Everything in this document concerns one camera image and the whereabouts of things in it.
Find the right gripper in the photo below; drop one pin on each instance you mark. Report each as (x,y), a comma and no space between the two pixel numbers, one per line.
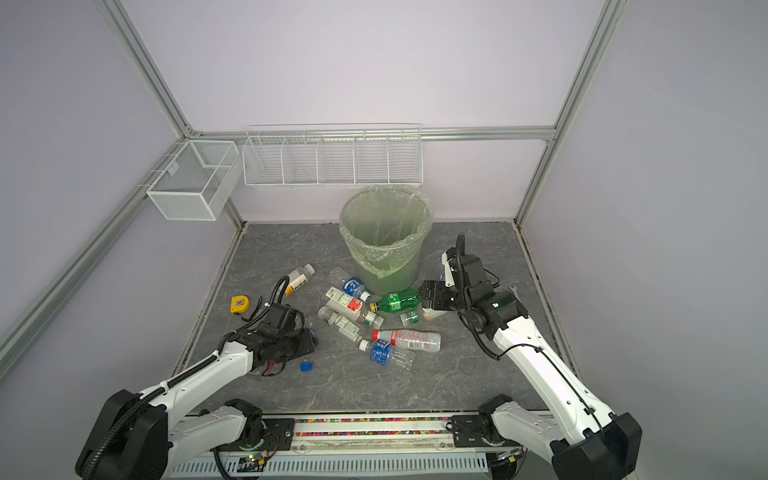
(439,287)

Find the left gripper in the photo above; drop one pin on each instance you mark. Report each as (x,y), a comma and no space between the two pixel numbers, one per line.
(306,344)

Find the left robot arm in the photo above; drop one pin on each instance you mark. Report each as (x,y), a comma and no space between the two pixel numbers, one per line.
(145,435)

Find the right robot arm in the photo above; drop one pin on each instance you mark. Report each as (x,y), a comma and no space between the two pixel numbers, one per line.
(582,438)

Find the green bin liner bag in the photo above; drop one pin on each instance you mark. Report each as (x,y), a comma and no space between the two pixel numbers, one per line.
(387,231)

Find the grey mesh waste bin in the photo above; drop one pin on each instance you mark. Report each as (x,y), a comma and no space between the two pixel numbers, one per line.
(387,240)

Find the silver open-end wrench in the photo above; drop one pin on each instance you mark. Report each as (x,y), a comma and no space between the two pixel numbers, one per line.
(514,290)

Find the yellow tape measure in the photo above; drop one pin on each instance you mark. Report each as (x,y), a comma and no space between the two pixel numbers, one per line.
(239,305)

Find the clear bottle yellow label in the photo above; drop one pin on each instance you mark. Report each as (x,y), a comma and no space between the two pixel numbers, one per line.
(298,277)

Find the small bottle green label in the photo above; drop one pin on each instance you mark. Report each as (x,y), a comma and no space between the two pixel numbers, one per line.
(410,317)

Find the small green plastic bottle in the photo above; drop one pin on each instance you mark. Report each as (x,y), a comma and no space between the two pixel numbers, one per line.
(397,301)

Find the clear bottle red cap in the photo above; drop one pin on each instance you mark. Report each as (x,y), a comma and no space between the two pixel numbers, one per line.
(410,339)

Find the square bottle red green label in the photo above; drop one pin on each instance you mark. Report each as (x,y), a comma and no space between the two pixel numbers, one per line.
(352,309)

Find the clear bottle blue label white cap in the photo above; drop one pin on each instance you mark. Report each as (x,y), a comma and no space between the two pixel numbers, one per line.
(349,284)

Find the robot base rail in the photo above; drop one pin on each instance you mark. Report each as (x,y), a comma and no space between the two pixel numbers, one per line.
(363,446)

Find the small white wire basket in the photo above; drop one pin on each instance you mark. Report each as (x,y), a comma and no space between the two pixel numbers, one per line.
(197,181)

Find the long white wire basket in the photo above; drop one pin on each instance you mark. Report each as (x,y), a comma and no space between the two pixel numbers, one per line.
(332,155)

